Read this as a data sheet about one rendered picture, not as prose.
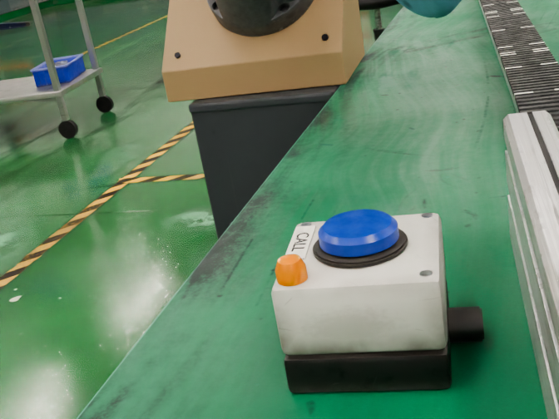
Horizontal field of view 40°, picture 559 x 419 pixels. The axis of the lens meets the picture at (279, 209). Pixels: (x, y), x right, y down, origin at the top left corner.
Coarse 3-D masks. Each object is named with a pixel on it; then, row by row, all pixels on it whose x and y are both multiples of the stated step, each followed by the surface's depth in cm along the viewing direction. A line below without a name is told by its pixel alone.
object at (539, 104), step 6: (522, 102) 66; (528, 102) 66; (534, 102) 65; (540, 102) 65; (546, 102) 65; (552, 102) 65; (558, 102) 65; (522, 108) 65; (528, 108) 65; (534, 108) 64; (540, 108) 64
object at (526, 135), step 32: (512, 128) 44; (544, 128) 43; (512, 160) 42; (544, 160) 39; (512, 192) 44; (544, 192) 35; (512, 224) 46; (544, 224) 32; (544, 256) 30; (544, 288) 30; (544, 320) 31; (544, 352) 33; (544, 384) 34
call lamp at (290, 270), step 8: (288, 256) 36; (296, 256) 37; (280, 264) 36; (288, 264) 36; (296, 264) 36; (304, 264) 37; (280, 272) 36; (288, 272) 36; (296, 272) 36; (304, 272) 36; (280, 280) 36; (288, 280) 36; (296, 280) 36; (304, 280) 36
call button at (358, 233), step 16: (336, 224) 39; (352, 224) 38; (368, 224) 38; (384, 224) 38; (320, 240) 38; (336, 240) 37; (352, 240) 37; (368, 240) 37; (384, 240) 37; (352, 256) 37
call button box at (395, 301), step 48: (432, 240) 38; (288, 288) 36; (336, 288) 36; (384, 288) 35; (432, 288) 35; (288, 336) 37; (336, 336) 37; (384, 336) 36; (432, 336) 36; (480, 336) 39; (288, 384) 38; (336, 384) 38; (384, 384) 37; (432, 384) 37
